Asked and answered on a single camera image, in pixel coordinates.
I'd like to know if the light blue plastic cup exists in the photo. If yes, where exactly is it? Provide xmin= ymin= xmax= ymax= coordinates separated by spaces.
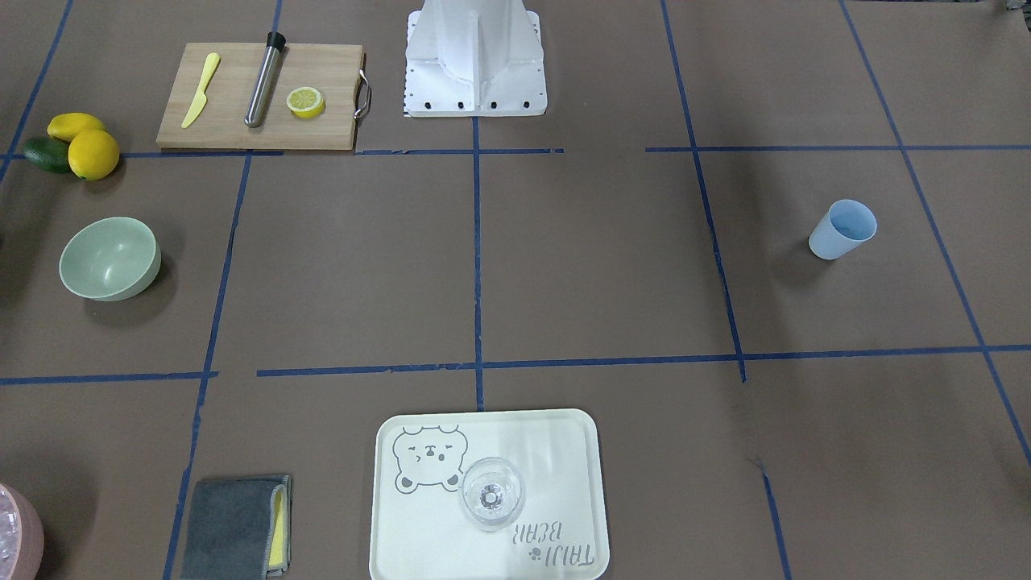
xmin=809 ymin=199 xmax=879 ymax=261

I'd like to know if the green bowl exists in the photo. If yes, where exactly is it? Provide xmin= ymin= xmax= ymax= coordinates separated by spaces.
xmin=58 ymin=216 xmax=162 ymax=302

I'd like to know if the pink bowl of ice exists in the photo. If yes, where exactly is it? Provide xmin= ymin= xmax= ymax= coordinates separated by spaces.
xmin=1 ymin=483 xmax=44 ymax=579

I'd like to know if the clear wine glass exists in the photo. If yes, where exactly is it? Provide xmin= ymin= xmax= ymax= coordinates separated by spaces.
xmin=460 ymin=458 xmax=526 ymax=532

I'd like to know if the cream bear tray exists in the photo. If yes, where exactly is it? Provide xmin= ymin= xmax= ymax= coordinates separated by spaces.
xmin=369 ymin=408 xmax=611 ymax=579

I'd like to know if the lemon half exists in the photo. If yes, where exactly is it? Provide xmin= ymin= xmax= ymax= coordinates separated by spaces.
xmin=286 ymin=87 xmax=325 ymax=120

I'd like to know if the steel muddler black cap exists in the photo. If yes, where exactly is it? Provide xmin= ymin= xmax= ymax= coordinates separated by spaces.
xmin=244 ymin=31 xmax=286 ymax=128

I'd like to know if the wooden cutting board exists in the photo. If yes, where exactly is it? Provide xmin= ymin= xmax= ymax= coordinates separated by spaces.
xmin=157 ymin=43 xmax=365 ymax=151

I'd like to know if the grey folded cloth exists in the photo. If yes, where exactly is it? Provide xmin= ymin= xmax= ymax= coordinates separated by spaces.
xmin=180 ymin=474 xmax=293 ymax=579

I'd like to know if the yellow plastic knife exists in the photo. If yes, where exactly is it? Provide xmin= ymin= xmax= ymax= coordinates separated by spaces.
xmin=180 ymin=52 xmax=221 ymax=129

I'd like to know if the yellow lemon front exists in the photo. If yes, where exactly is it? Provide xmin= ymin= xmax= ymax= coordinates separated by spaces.
xmin=68 ymin=129 xmax=121 ymax=181

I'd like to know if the yellow lemon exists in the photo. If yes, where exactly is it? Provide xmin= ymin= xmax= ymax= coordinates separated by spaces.
xmin=68 ymin=129 xmax=121 ymax=181
xmin=47 ymin=111 xmax=106 ymax=143

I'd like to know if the yellow lemon back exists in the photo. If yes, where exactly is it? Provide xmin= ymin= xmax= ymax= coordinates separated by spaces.
xmin=47 ymin=111 xmax=106 ymax=143

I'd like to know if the green avocado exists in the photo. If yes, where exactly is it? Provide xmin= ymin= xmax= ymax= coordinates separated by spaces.
xmin=23 ymin=136 xmax=72 ymax=175

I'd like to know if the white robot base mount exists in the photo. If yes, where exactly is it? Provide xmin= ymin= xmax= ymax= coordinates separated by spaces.
xmin=403 ymin=1 xmax=548 ymax=118

